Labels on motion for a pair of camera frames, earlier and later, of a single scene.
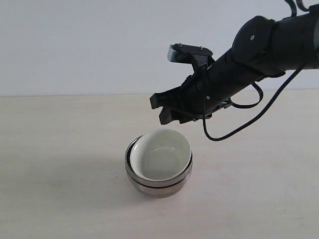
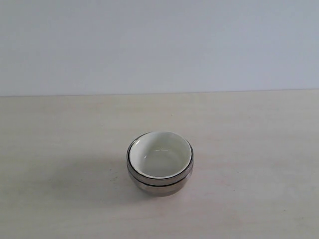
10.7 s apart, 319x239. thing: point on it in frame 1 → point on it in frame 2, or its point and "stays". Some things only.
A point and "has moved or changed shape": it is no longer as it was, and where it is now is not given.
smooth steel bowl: [160, 192] stays
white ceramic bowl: [160, 155] stays
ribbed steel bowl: [142, 181] has moved or changed shape
